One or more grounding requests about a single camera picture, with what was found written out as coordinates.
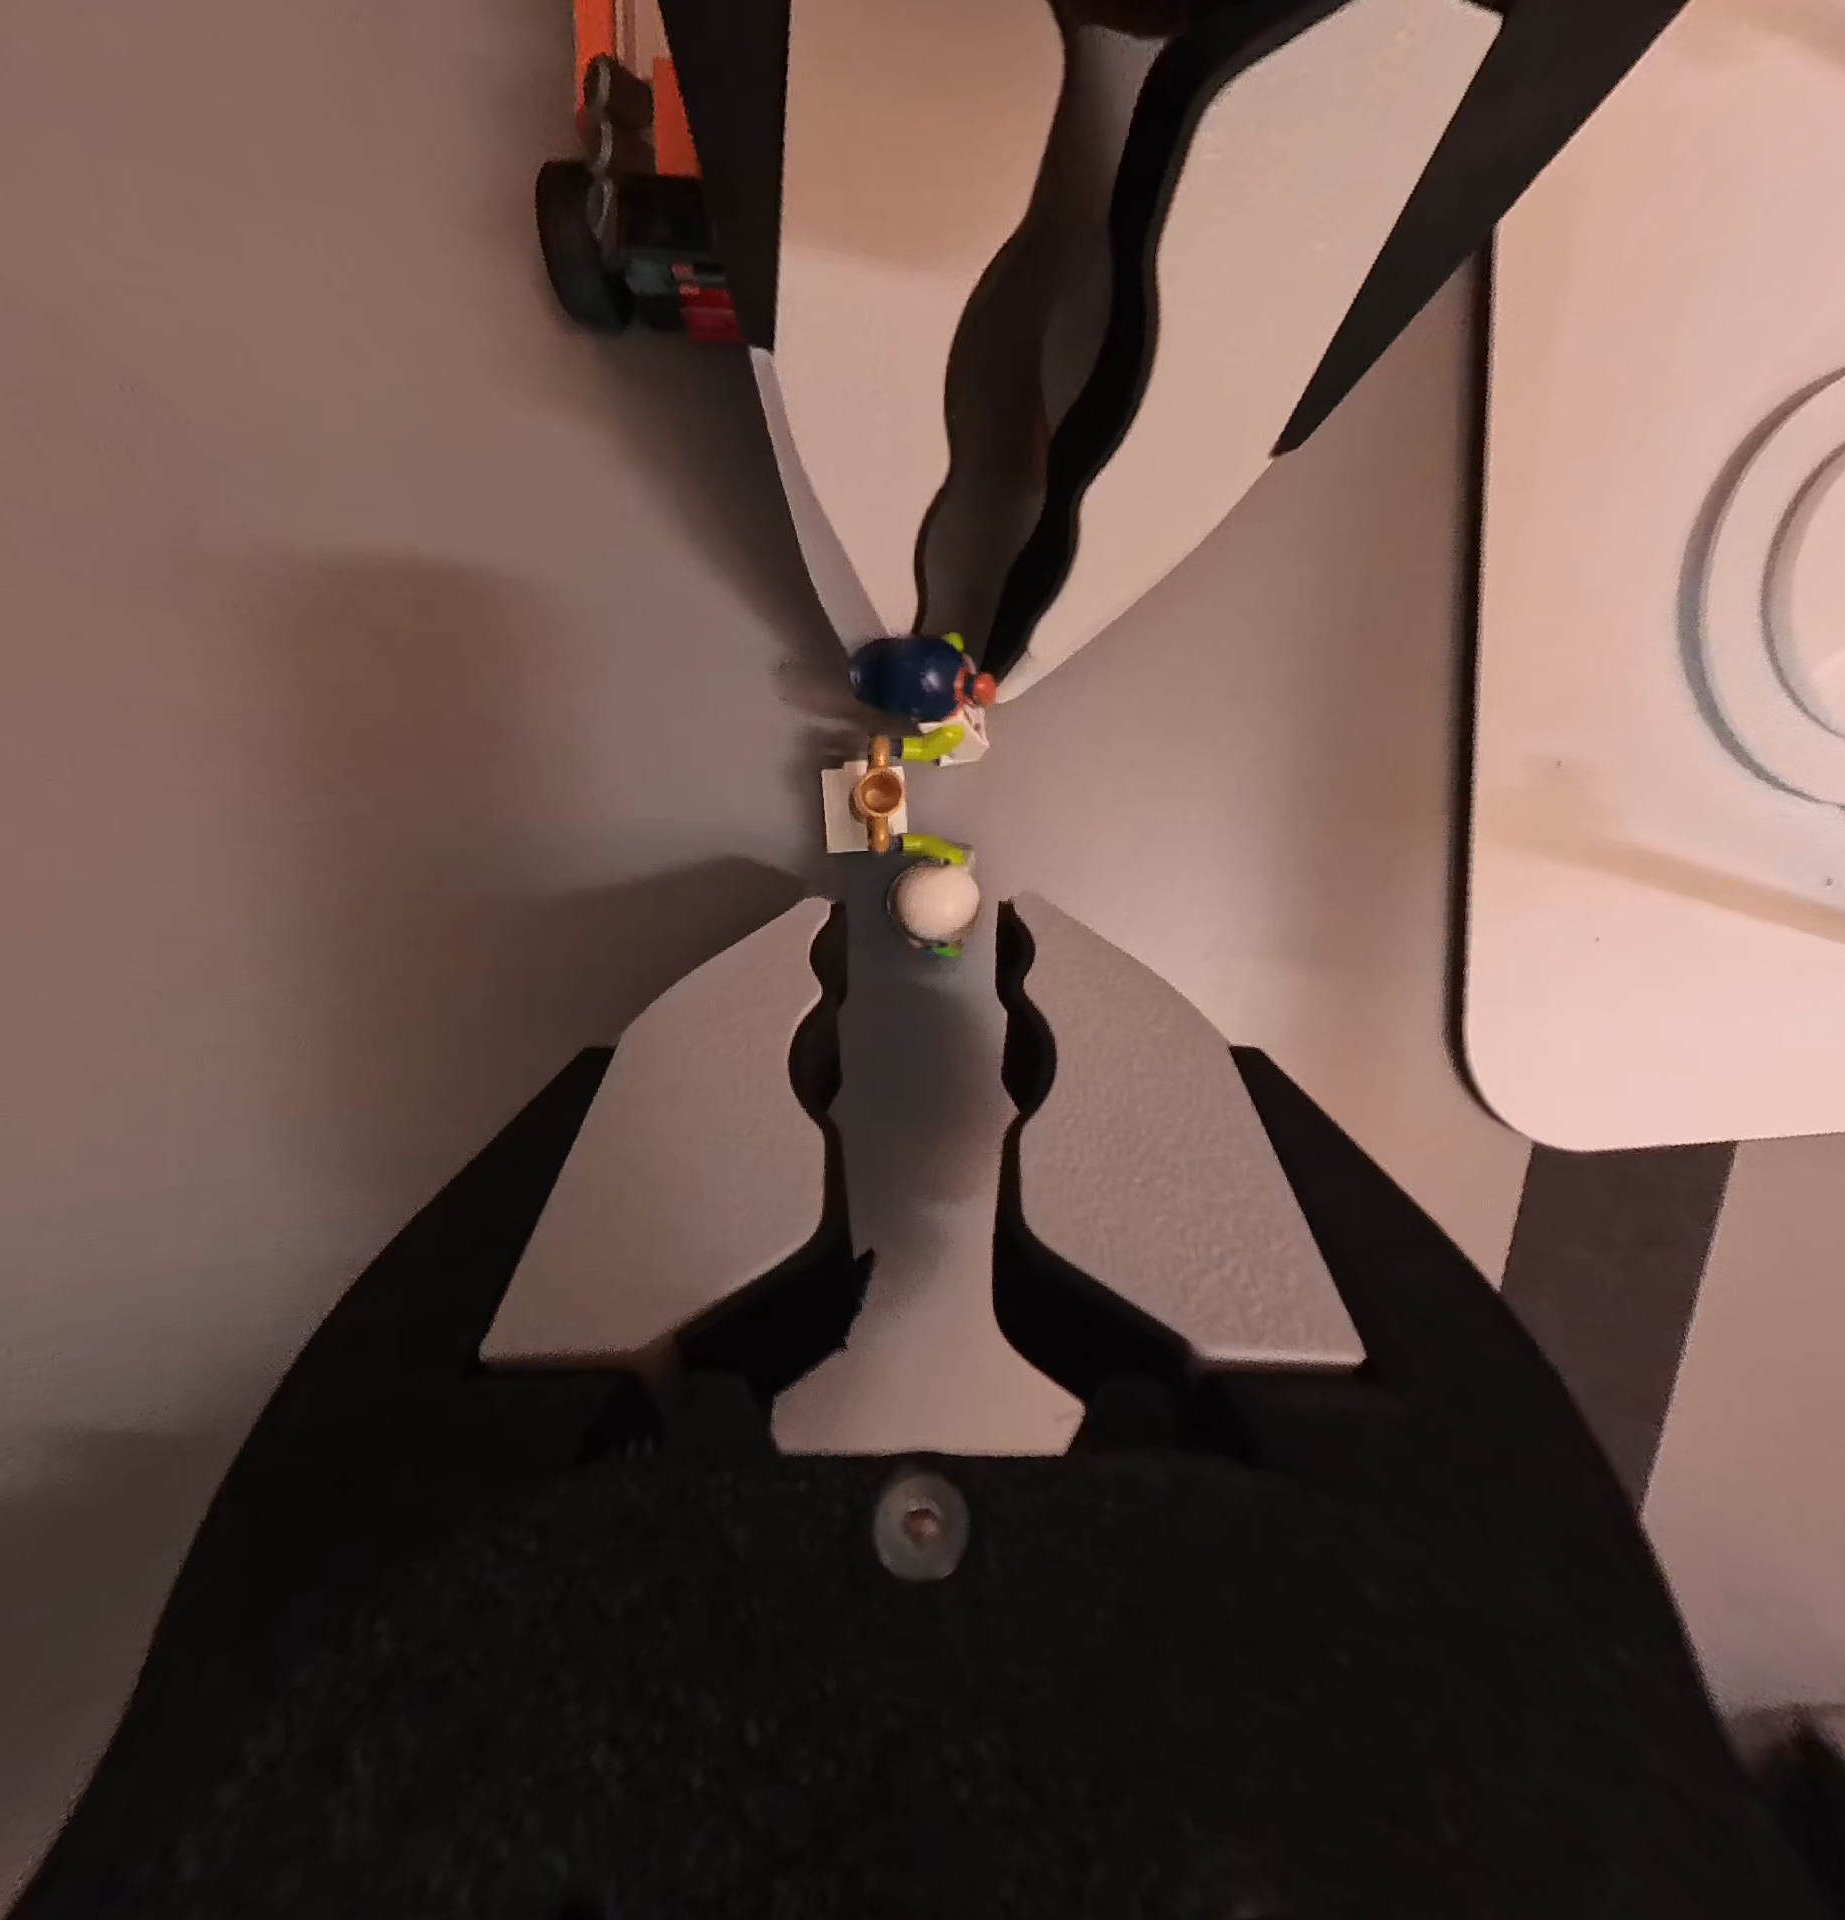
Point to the orange lego race car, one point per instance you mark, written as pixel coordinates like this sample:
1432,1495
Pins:
636,180

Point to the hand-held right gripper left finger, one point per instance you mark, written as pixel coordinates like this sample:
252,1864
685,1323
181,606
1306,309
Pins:
666,1200

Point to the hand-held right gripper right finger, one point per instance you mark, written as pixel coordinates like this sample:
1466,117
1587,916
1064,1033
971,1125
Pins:
1192,1200

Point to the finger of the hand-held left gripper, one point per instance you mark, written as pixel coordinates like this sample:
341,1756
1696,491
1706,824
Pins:
892,271
1281,271

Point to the blue cap with orange hair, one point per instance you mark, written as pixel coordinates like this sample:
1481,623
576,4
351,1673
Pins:
918,675

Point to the white booklet stand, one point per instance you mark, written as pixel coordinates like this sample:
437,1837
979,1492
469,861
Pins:
1672,570

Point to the green lego minifigure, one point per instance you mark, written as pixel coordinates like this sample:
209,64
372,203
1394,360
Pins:
932,893

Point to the small tan lego piece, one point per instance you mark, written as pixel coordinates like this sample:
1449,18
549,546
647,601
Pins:
876,796

